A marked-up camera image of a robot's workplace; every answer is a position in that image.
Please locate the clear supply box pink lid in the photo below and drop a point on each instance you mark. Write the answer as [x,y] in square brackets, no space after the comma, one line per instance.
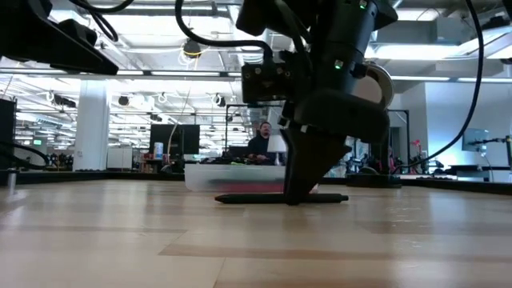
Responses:
[224,178]

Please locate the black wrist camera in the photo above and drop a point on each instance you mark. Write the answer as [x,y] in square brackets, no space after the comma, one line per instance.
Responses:
[268,80]
[78,31]

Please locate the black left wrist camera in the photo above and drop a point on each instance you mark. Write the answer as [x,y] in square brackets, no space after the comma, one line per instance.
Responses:
[78,31]

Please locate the black monitor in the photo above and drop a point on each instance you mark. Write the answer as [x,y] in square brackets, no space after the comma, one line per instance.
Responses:
[176,140]

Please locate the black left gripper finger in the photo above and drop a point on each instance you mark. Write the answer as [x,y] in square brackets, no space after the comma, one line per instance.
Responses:
[80,56]

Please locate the wall monitor on arm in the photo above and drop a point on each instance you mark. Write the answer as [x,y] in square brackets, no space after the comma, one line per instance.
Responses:
[475,140]

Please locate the white cabinet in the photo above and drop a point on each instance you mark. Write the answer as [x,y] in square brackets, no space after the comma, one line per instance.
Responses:
[119,158]

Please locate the black ceiling dome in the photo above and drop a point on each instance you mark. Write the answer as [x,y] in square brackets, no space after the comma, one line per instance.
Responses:
[192,49]

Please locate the slim black pen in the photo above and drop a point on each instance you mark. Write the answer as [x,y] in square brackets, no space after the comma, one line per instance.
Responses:
[248,198]

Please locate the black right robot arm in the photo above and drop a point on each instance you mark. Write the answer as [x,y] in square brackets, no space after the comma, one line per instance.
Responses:
[344,24]

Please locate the person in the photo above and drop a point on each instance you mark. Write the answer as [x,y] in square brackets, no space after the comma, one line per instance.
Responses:
[260,148]

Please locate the white column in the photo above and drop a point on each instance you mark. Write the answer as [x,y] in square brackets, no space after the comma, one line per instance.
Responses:
[92,128]

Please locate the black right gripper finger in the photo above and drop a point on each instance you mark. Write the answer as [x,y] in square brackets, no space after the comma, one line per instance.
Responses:
[308,160]

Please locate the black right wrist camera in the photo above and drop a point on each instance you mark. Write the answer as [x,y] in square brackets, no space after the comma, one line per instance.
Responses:
[268,80]

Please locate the white blue canister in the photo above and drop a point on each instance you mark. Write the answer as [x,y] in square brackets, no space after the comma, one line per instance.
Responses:
[158,151]

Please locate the white table lamp shade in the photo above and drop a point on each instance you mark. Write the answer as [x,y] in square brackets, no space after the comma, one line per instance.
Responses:
[276,144]

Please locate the black metal table frame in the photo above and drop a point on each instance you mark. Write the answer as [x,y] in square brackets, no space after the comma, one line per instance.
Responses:
[100,177]

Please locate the black cabinet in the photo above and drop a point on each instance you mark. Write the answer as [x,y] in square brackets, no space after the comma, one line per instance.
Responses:
[7,128]

